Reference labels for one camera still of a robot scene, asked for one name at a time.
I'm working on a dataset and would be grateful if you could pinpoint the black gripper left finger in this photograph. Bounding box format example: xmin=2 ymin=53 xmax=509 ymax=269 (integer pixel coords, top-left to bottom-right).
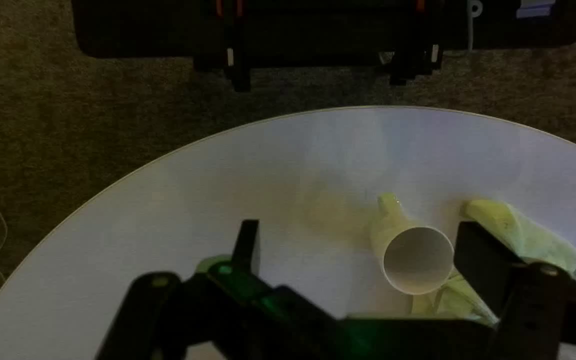
xmin=97 ymin=219 xmax=345 ymax=360

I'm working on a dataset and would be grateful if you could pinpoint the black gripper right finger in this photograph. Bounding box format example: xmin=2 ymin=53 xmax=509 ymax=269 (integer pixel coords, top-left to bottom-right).
xmin=452 ymin=219 xmax=576 ymax=360

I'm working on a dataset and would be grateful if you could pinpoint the pale green towel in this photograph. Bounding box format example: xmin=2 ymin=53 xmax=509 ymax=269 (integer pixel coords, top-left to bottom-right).
xmin=194 ymin=193 xmax=576 ymax=328

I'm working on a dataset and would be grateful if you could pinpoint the white cup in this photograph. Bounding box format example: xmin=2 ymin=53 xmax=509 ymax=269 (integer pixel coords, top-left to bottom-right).
xmin=368 ymin=193 xmax=457 ymax=297

